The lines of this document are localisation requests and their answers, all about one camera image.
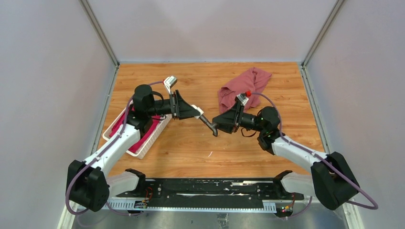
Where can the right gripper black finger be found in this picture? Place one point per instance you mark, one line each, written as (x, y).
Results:
(229, 129)
(227, 117)

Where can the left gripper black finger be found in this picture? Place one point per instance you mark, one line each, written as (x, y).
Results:
(182, 105)
(187, 114)

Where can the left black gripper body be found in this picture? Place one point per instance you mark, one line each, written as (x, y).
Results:
(174, 105)

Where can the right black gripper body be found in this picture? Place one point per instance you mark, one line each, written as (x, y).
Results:
(239, 116)

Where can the white pipe elbow fitting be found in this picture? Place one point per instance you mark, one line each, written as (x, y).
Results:
(199, 110)

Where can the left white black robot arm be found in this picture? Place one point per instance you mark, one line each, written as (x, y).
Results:
(117, 148)

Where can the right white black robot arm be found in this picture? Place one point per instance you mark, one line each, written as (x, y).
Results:
(331, 180)

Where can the white plastic basket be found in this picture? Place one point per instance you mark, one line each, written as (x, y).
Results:
(140, 148)

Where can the dusty pink cloth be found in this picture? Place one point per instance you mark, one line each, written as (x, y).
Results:
(253, 80)

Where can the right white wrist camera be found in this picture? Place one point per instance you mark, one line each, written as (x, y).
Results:
(241, 101)

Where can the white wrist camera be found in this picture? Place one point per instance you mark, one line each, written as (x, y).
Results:
(241, 101)
(169, 82)

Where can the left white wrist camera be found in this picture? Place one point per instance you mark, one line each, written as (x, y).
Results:
(169, 82)

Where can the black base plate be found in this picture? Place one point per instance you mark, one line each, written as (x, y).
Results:
(212, 193)

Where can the aluminium frame rail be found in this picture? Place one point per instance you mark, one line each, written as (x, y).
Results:
(131, 204)

